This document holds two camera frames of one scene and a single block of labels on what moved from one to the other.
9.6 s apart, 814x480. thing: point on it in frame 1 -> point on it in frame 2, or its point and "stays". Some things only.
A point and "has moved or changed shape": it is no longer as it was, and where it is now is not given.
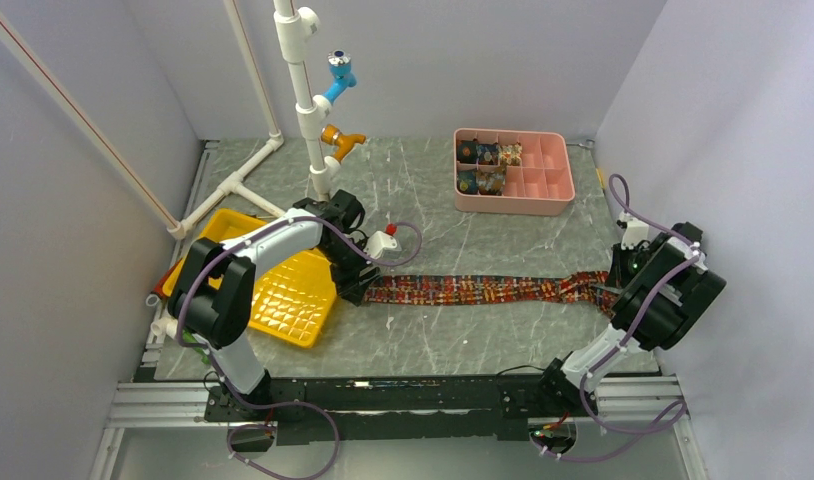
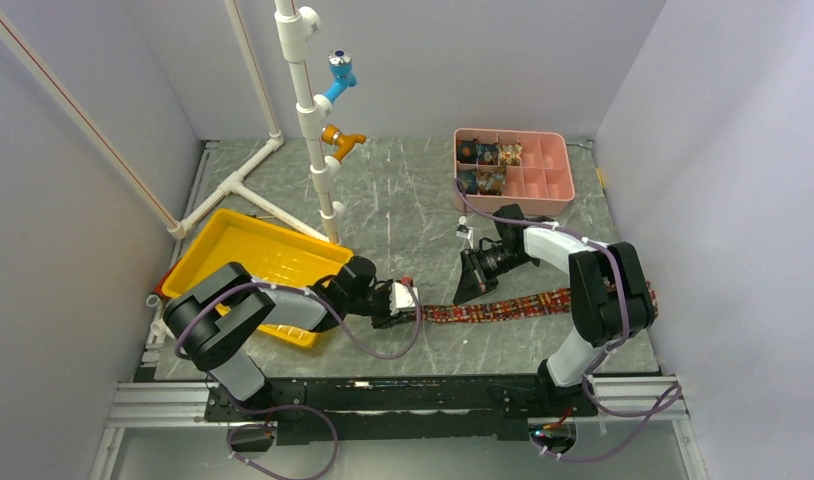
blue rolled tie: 487,154 stays
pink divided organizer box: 509,172 stays
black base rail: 356,408 stays
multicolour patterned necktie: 596,288 has moved or changed shape
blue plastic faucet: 339,66 stays
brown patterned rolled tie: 491,182 stays
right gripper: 617,277 -> 473,280
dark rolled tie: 467,151 stays
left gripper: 352,286 -> 386,320
